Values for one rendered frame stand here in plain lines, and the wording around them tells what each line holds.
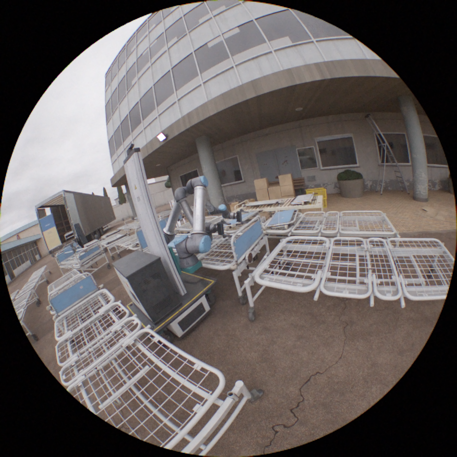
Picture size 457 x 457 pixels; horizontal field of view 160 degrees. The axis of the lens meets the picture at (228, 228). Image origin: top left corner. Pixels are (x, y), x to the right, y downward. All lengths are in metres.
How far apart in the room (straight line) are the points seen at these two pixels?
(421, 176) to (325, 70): 4.07
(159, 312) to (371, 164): 7.86
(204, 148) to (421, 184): 7.80
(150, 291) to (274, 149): 7.11
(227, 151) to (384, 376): 8.80
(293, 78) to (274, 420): 5.19
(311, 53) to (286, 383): 5.99
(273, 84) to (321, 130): 3.62
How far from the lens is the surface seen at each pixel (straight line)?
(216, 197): 6.51
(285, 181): 5.08
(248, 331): 1.59
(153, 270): 1.37
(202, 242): 1.33
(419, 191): 6.34
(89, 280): 2.34
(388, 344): 1.62
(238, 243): 1.59
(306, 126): 7.52
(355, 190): 6.21
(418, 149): 6.28
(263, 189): 5.22
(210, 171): 6.51
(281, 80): 4.53
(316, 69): 4.60
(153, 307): 1.46
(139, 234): 3.09
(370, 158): 7.70
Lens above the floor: 1.27
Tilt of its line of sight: 16 degrees down
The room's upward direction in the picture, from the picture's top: 14 degrees counter-clockwise
